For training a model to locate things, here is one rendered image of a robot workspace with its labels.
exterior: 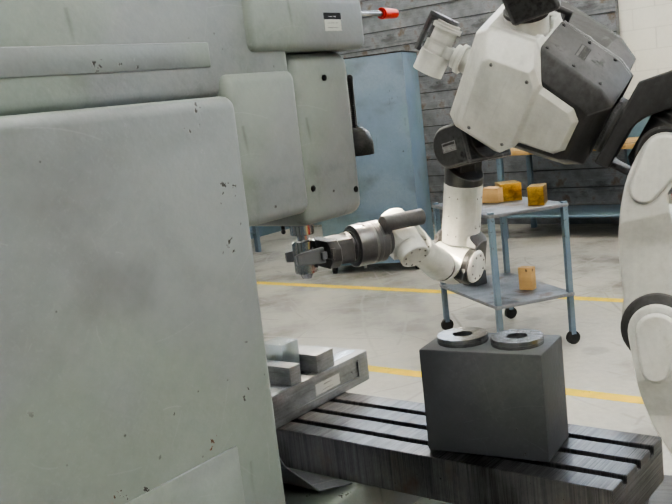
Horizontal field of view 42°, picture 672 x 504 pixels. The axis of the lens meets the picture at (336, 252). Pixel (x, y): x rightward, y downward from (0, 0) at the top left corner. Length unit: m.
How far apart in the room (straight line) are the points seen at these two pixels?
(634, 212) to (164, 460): 1.04
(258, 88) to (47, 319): 0.61
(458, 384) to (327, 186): 0.45
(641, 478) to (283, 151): 0.81
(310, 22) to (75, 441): 0.87
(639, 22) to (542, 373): 7.99
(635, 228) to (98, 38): 1.08
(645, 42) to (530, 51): 7.57
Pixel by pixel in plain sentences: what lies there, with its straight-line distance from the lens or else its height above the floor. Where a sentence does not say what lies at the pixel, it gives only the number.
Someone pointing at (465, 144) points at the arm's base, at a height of 1.41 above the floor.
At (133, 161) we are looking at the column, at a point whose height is 1.49.
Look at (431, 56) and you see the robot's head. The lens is 1.91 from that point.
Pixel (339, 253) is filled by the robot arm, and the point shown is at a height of 1.24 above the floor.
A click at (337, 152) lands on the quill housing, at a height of 1.44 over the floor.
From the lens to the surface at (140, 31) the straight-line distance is 1.39.
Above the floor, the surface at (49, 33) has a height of 1.67.
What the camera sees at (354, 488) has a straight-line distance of 1.71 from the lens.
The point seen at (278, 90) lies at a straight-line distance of 1.57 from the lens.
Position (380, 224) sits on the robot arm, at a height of 1.27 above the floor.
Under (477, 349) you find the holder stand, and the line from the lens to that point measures 1.54.
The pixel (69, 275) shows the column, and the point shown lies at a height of 1.36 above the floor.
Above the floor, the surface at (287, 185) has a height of 1.40.
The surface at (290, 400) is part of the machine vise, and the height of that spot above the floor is 0.95.
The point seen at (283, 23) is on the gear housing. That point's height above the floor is 1.68.
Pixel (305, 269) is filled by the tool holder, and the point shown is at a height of 1.21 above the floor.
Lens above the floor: 1.53
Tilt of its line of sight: 9 degrees down
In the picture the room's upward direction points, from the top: 7 degrees counter-clockwise
